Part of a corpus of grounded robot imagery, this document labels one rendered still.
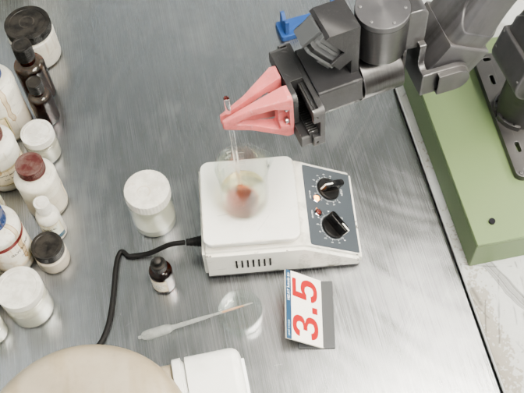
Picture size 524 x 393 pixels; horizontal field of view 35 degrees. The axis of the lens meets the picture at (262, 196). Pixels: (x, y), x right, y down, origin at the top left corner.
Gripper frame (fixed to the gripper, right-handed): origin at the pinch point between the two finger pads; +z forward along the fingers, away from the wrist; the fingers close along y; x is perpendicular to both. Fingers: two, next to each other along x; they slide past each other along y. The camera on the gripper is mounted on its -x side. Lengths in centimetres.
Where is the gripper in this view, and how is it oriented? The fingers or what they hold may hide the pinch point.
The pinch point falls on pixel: (228, 120)
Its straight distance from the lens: 91.3
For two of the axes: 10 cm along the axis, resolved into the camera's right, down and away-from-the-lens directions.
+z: -9.3, 3.4, -1.3
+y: 3.6, 8.0, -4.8
